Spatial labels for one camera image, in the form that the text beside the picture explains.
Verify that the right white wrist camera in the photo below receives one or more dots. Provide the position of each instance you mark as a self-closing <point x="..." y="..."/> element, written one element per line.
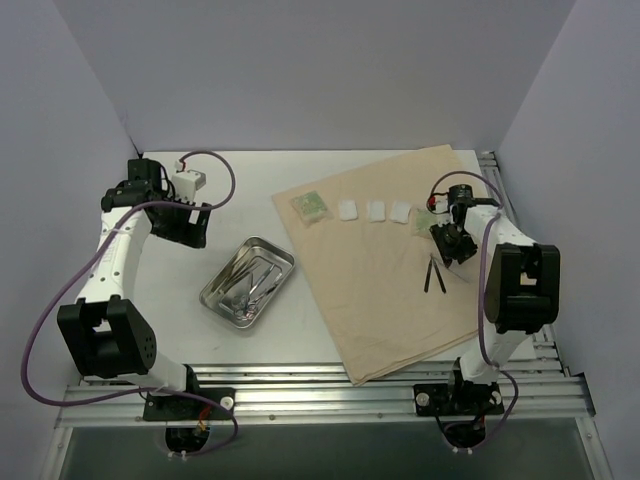
<point x="438" y="206"/>

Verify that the aluminium rail frame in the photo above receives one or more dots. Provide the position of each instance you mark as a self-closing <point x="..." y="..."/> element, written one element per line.
<point x="309" y="422"/>

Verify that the right side aluminium rail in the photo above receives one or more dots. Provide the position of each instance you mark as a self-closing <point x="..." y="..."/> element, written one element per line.
<point x="541" y="346"/>

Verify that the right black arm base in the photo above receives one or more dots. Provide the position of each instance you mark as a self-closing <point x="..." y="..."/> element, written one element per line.
<point x="466" y="399"/>

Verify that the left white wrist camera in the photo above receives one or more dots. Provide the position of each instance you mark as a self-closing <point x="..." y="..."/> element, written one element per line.
<point x="186" y="185"/>

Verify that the beige cloth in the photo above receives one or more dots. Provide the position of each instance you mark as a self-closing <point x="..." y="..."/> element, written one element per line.
<point x="367" y="278"/>

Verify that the steel tweezers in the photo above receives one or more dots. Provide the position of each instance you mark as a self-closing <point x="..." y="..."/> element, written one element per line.
<point x="227" y="283"/>
<point x="245" y="269"/>
<point x="249" y="277"/>

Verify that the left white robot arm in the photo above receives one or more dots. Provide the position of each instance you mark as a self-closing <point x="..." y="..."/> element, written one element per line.
<point x="105" y="333"/>

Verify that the steel scissors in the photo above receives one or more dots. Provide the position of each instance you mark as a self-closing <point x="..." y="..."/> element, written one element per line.
<point x="265" y="292"/>
<point x="239" y="310"/>
<point x="261" y="288"/>

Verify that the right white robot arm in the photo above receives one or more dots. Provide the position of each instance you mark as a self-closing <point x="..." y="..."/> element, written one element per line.
<point x="518" y="280"/>

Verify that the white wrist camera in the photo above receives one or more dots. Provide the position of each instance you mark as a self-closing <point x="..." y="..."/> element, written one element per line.
<point x="186" y="185"/>
<point x="438" y="206"/>

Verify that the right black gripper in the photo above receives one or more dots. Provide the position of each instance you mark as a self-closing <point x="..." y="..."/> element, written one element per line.
<point x="451" y="248"/>

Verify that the white gauze pad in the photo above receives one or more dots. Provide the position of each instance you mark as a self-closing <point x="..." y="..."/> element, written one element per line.
<point x="376" y="211"/>
<point x="348" y="210"/>
<point x="400" y="212"/>

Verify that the stainless steel tray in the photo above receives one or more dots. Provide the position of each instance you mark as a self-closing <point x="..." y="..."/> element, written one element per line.
<point x="223" y="305"/>

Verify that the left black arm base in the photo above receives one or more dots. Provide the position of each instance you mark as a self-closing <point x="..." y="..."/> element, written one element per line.
<point x="172" y="408"/>

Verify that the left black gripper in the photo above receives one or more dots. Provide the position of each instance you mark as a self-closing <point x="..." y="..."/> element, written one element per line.
<point x="185" y="225"/>

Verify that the green gauze packet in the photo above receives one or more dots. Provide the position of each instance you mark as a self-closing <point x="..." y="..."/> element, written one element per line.
<point x="422" y="222"/>
<point x="310" y="207"/>

